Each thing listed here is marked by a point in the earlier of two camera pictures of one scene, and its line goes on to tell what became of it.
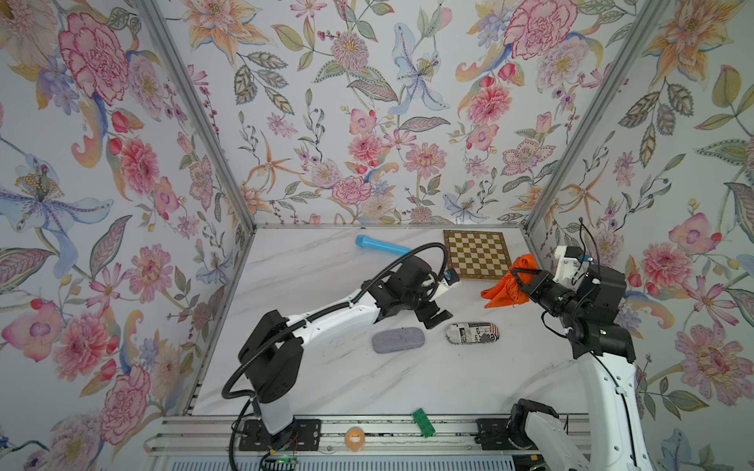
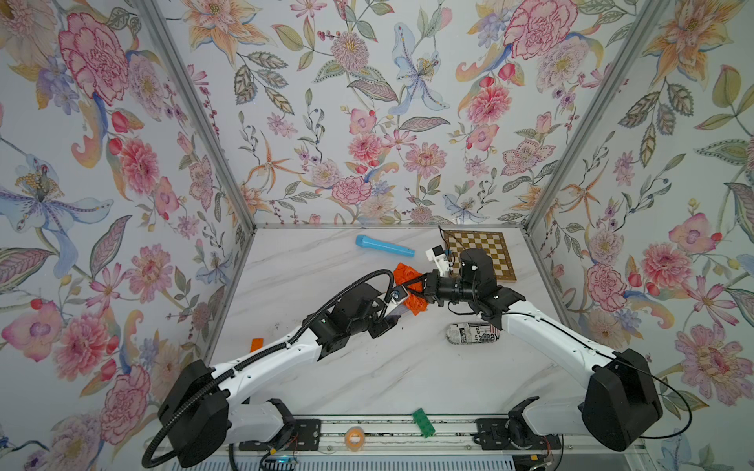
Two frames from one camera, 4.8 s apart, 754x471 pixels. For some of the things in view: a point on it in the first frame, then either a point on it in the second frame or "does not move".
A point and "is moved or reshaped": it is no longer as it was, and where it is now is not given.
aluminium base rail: x=388 y=436 does not move
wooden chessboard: x=478 y=254 does not move
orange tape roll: x=354 y=439 does not move
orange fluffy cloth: x=511 y=290 is moved or reshaped
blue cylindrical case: x=365 y=240 does not move
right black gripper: x=537 y=290 -> x=433 y=287
